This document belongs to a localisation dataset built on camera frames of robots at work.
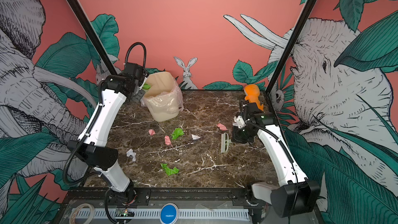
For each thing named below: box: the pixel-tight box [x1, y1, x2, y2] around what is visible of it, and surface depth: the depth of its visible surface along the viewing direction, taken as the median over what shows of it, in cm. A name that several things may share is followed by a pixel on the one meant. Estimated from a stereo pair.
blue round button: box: [159, 202, 179, 224], surface depth 70 cm
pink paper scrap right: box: [217, 122, 228, 131], surface depth 103 cm
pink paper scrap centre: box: [164, 134, 174, 148], surface depth 95 cm
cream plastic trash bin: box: [140, 71, 184, 123], surface depth 88 cm
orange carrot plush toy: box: [243, 84, 264, 111], surface depth 115 cm
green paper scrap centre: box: [170, 127, 185, 140], surface depth 97 cm
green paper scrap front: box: [160, 162, 180, 176], surface depth 83 cm
